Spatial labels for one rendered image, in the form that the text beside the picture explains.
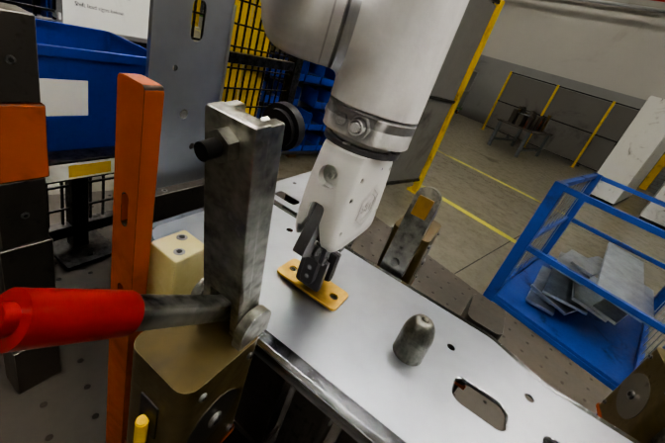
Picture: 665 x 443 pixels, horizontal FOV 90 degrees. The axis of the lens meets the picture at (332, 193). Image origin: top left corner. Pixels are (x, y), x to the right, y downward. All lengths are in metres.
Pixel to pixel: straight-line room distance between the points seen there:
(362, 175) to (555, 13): 15.12
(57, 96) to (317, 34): 0.35
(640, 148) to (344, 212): 7.84
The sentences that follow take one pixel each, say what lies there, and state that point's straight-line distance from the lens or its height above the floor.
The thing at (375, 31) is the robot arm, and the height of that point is 1.27.
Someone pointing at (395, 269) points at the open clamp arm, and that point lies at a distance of 0.51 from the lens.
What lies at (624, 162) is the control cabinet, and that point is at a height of 0.84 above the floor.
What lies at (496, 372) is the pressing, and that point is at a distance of 0.44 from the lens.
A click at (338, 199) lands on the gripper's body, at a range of 0.29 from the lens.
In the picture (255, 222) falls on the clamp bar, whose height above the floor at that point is 1.16.
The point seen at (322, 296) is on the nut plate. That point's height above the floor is 1.01.
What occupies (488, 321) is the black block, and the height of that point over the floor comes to 0.99.
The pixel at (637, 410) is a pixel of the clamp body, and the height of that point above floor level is 0.99.
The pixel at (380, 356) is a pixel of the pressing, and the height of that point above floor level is 1.00.
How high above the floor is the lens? 1.26
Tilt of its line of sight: 24 degrees down
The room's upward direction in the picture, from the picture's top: 19 degrees clockwise
